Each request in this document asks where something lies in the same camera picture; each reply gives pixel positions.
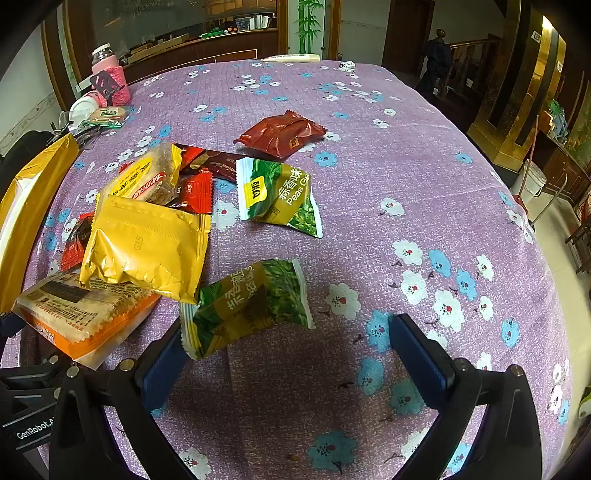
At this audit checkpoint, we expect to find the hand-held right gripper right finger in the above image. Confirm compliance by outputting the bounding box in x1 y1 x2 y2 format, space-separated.
390 314 543 480

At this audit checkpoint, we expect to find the wooden chair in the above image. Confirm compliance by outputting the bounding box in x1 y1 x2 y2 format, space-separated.
566 203 591 273

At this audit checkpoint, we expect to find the wooden counter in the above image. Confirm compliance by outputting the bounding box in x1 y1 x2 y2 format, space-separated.
120 28 280 84

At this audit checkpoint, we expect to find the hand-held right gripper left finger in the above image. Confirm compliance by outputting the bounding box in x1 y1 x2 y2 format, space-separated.
48 316 195 480

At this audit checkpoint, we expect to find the black sofa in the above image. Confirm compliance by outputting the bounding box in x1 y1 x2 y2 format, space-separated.
0 130 61 160

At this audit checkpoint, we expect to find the cream flat packet far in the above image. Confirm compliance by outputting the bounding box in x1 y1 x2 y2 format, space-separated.
262 53 321 64

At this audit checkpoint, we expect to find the large plain yellow packet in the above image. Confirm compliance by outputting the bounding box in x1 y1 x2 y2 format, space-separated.
79 194 212 304

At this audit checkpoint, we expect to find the green pea snack packet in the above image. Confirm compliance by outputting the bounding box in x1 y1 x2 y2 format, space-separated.
235 157 324 239
179 258 315 361

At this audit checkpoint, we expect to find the purple floral tablecloth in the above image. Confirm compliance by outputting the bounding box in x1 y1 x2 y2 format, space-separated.
18 60 583 480

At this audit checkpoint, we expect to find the bottle with pink knit sleeve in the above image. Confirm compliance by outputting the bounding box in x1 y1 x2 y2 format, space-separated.
90 44 132 104

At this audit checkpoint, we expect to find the round cracker pack green label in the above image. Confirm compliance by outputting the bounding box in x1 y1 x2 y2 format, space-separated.
88 105 130 129

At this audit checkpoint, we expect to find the maroon snack packet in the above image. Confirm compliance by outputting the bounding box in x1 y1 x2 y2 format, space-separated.
233 110 326 160

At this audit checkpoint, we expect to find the white bucket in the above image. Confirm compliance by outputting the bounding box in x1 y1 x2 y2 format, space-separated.
519 159 548 199

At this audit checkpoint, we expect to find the yellow cracker packet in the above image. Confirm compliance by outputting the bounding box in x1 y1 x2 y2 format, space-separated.
99 141 182 206

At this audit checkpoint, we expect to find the dark purple phone stand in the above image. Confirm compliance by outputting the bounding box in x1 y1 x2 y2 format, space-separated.
89 71 118 100

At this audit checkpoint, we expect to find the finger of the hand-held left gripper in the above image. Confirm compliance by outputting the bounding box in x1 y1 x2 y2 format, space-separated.
0 311 26 356

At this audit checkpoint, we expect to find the orange cracker packet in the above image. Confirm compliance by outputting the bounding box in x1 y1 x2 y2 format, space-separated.
11 271 162 372

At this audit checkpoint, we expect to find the yellow box with white inside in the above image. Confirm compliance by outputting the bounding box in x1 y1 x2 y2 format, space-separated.
0 134 81 315

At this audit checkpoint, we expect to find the red black snack packet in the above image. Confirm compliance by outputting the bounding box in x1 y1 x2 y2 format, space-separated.
166 172 214 215
60 213 95 273

